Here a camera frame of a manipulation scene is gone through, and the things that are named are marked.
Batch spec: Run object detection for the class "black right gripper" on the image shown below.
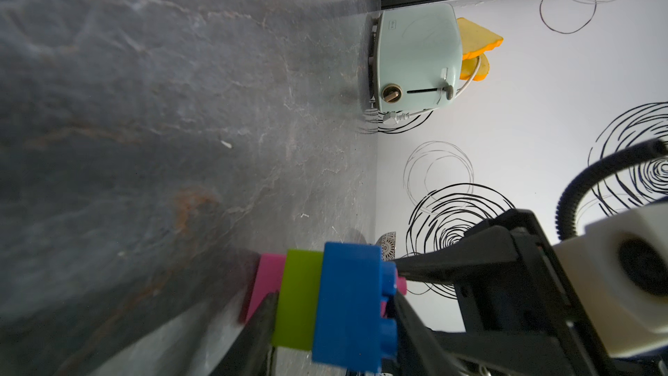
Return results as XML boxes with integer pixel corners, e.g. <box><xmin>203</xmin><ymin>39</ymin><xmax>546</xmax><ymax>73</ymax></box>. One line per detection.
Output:
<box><xmin>396</xmin><ymin>210</ymin><xmax>617</xmax><ymax>375</ymax></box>

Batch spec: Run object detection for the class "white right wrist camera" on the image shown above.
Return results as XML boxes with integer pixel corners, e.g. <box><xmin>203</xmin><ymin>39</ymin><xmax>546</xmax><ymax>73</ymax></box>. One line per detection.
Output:
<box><xmin>553</xmin><ymin>203</ymin><xmax>667</xmax><ymax>358</ymax></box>

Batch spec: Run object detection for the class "mint green toaster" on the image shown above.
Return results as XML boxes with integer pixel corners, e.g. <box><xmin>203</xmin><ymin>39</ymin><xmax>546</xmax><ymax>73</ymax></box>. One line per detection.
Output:
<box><xmin>371</xmin><ymin>3</ymin><xmax>463</xmax><ymax>115</ymax></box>

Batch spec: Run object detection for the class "white sink strainer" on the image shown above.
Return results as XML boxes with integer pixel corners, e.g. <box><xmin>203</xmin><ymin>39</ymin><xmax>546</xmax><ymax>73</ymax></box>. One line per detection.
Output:
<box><xmin>376</xmin><ymin>232</ymin><xmax>397</xmax><ymax>261</ymax></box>

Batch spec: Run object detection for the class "orange toast slice right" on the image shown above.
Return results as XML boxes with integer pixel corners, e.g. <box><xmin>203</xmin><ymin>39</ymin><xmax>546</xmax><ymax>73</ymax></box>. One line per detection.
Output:
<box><xmin>459</xmin><ymin>53</ymin><xmax>490</xmax><ymax>82</ymax></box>

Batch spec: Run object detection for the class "lime green long lego brick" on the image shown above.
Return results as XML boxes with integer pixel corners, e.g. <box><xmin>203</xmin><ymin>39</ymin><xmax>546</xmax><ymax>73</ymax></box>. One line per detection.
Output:
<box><xmin>271</xmin><ymin>250</ymin><xmax>324</xmax><ymax>352</ymax></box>

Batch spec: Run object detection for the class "blue long lego brick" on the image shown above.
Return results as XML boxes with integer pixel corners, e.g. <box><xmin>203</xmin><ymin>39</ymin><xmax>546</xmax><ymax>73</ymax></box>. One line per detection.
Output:
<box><xmin>311</xmin><ymin>242</ymin><xmax>398</xmax><ymax>374</ymax></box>

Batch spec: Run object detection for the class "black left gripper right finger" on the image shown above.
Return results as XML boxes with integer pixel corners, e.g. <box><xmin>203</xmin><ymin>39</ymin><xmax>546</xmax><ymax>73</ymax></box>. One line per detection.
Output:
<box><xmin>391</xmin><ymin>293</ymin><xmax>469</xmax><ymax>375</ymax></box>

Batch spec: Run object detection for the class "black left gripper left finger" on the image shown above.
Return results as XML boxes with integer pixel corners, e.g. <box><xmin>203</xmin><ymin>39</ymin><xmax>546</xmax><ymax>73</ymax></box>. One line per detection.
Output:
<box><xmin>210</xmin><ymin>292</ymin><xmax>278</xmax><ymax>376</ymax></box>

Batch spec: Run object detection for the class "pink square lego brick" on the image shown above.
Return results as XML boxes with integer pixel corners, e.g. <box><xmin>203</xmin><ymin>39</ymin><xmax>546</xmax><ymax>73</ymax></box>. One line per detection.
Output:
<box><xmin>247</xmin><ymin>254</ymin><xmax>406</xmax><ymax>320</ymax></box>

